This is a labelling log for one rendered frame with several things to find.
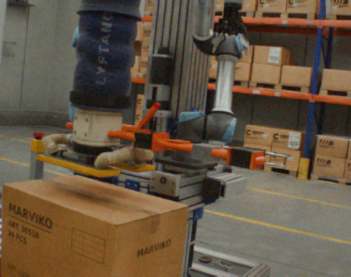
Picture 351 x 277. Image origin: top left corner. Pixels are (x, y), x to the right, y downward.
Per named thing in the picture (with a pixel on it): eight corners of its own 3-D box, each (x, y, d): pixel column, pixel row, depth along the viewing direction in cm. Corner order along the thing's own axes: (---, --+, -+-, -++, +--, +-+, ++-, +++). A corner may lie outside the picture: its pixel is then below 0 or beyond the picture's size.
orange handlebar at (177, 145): (45, 126, 176) (45, 117, 175) (97, 125, 201) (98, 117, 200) (259, 168, 124) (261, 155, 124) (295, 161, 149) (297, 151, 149)
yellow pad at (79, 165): (35, 159, 162) (36, 146, 162) (55, 158, 170) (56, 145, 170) (99, 177, 143) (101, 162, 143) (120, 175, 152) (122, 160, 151)
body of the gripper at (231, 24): (216, 32, 174) (219, 2, 172) (225, 36, 181) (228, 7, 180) (234, 33, 170) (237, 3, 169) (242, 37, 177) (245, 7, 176)
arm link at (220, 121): (202, 142, 216) (212, 38, 226) (233, 146, 215) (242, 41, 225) (202, 137, 204) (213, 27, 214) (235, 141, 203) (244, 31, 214)
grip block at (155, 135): (130, 147, 148) (132, 130, 147) (149, 146, 156) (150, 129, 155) (150, 151, 143) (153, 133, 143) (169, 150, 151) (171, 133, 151)
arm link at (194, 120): (177, 136, 218) (180, 108, 217) (205, 140, 218) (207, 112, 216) (175, 139, 206) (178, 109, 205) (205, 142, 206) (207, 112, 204)
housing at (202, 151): (189, 158, 137) (191, 143, 136) (201, 157, 143) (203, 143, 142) (210, 162, 133) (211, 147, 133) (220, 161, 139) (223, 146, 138)
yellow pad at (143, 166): (73, 156, 178) (73, 144, 177) (90, 155, 186) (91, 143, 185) (137, 173, 159) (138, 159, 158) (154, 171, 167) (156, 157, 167)
